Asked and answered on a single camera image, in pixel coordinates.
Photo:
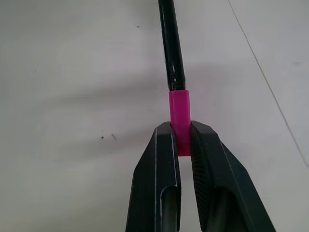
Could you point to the black marker pen body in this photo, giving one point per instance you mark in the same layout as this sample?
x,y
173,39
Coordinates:
x,y
171,41

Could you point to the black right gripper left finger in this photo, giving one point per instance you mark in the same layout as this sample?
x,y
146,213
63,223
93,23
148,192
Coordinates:
x,y
154,178

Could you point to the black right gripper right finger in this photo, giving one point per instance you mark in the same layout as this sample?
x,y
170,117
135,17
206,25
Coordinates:
x,y
224,178

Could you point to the pink marker cap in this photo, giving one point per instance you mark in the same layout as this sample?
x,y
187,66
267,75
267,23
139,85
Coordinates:
x,y
179,108

